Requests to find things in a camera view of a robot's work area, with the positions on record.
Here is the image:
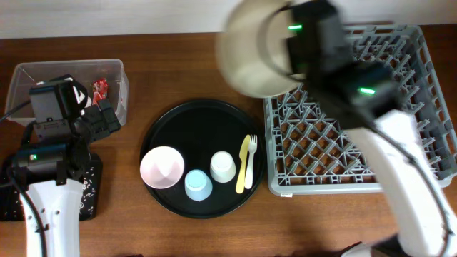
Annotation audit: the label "red snack wrapper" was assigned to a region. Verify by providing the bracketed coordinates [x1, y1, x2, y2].
[91, 78, 109, 105]

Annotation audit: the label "beige plate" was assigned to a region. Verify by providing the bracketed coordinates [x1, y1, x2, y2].
[216, 0, 304, 98]

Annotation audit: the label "pink bowl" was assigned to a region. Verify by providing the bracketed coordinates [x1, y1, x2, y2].
[140, 146, 185, 189]

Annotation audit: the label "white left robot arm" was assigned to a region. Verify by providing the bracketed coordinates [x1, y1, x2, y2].
[6, 99, 121, 256]

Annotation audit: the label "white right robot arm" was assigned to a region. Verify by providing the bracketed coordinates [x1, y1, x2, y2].
[287, 1, 456, 256]

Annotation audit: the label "clear plastic waste bin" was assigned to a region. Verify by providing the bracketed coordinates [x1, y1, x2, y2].
[5, 59, 129, 126]

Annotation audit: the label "grey dishwasher rack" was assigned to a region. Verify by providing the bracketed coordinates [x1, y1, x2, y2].
[263, 25, 456, 197]

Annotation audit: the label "rice grains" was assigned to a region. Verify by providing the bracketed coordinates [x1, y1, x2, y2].
[0, 162, 101, 218]

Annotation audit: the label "round black tray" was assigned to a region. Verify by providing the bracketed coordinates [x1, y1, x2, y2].
[140, 99, 267, 219]

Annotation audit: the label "light blue cup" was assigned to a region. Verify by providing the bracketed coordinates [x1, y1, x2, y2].
[184, 169, 213, 201]

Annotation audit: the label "yellow plastic knife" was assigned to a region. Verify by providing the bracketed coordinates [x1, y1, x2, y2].
[236, 134, 251, 194]

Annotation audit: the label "rectangular black tray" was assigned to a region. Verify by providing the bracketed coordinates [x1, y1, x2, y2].
[0, 153, 104, 222]

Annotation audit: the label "white cup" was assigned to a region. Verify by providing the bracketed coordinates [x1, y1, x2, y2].
[210, 151, 236, 183]

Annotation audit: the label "white plastic fork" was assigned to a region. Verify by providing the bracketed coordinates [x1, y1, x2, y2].
[244, 135, 258, 189]

